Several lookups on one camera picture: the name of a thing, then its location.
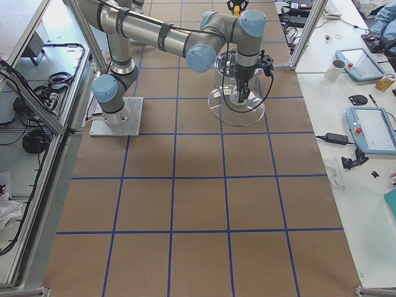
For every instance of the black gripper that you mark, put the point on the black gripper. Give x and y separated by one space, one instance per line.
237 4
243 73

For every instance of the yellow corn cob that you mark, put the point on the yellow corn cob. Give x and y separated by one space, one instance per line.
237 10

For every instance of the glass pot lid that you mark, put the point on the glass pot lid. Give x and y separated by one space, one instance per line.
224 105

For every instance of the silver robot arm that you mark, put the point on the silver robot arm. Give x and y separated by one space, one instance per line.
199 48

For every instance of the pale green cooking pot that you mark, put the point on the pale green cooking pot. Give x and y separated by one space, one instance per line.
225 68

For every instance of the white paper cup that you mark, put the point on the white paper cup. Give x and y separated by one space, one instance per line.
335 69

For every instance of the black power brick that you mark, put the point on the black power brick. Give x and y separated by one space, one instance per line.
335 139

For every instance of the black round disc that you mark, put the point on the black round disc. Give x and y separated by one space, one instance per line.
358 100

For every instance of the upper teach pendant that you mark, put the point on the upper teach pendant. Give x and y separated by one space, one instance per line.
360 64

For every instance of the teach pendant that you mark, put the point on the teach pendant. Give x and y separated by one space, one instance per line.
360 64
371 130

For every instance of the clear plastic holder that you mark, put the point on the clear plastic holder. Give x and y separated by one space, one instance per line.
334 173

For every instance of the black pen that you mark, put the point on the black pen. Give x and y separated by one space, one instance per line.
373 100

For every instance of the lower teach pendant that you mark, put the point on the lower teach pendant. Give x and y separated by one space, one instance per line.
371 130

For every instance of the person in blue jacket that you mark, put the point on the person in blue jacket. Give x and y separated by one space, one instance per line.
383 27

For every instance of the teal folder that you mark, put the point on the teal folder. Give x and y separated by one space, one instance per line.
390 199

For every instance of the grey metal box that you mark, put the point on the grey metal box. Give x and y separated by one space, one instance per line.
34 49

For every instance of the white cloth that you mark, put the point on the white cloth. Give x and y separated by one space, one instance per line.
10 210

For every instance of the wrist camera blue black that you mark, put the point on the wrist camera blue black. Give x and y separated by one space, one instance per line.
266 63

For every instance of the aluminium frame post right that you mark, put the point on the aluminium frame post right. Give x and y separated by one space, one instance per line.
308 29

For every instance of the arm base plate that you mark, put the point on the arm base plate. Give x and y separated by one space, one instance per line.
123 123

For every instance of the black bracket part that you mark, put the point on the black bracket part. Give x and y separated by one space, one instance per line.
360 159

